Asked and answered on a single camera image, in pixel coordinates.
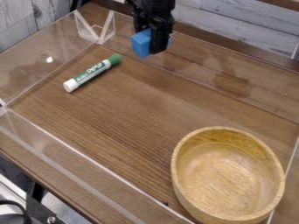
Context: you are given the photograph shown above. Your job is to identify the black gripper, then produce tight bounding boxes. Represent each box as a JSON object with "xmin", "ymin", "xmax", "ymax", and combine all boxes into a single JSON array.
[{"xmin": 129, "ymin": 0, "xmax": 174, "ymax": 54}]

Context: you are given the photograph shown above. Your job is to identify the blue foam block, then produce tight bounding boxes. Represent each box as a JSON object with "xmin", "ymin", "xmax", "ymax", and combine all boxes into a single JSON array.
[{"xmin": 129, "ymin": 27, "xmax": 173, "ymax": 59}]

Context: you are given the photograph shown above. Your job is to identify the brown wooden bowl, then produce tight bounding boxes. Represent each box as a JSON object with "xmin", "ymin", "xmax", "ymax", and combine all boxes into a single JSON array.
[{"xmin": 170, "ymin": 126, "xmax": 285, "ymax": 224}]

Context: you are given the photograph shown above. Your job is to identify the green white dry-erase marker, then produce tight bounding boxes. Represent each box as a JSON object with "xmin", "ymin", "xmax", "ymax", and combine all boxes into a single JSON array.
[{"xmin": 62, "ymin": 53, "xmax": 121, "ymax": 93}]

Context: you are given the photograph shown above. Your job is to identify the black table leg bracket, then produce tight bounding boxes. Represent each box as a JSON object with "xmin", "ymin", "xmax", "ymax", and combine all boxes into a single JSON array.
[{"xmin": 25, "ymin": 183, "xmax": 59, "ymax": 224}]

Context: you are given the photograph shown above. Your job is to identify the black cable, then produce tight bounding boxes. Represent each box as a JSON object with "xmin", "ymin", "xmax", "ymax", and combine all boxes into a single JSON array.
[{"xmin": 0, "ymin": 199, "xmax": 33, "ymax": 224}]

